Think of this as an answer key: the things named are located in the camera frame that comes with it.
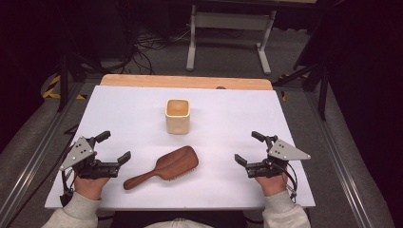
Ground wooden paddle hairbrush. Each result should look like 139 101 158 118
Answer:
123 144 201 191

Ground white table board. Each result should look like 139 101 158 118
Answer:
44 85 317 211

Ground black floor cables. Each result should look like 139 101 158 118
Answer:
117 18 194 75

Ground hand-held gripper cable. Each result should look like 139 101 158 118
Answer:
59 168 78 207
278 161 299 204

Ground person's left hand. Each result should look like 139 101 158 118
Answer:
74 177 110 201

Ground white metal desk frame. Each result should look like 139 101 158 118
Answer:
185 4 278 76

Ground right hand-held gripper cable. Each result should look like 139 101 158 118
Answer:
278 161 299 204

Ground aluminium rail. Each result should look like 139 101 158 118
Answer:
0 80 103 228
302 89 376 228

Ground person's right hand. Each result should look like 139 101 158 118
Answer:
255 174 289 198

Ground left hand-held gripper cable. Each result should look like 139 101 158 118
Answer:
59 168 78 207

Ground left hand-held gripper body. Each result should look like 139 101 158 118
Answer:
60 136 122 181

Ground wooden table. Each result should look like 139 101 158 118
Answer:
100 73 274 91

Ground cream square cup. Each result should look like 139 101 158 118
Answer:
164 98 191 136

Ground yellow black hazard tape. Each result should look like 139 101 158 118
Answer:
42 73 87 101
277 71 311 103

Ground black metal stand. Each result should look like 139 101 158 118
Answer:
56 51 107 113
272 0 332 122

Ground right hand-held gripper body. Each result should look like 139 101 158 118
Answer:
246 135 312 179

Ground person's torso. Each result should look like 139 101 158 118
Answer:
109 210 249 228

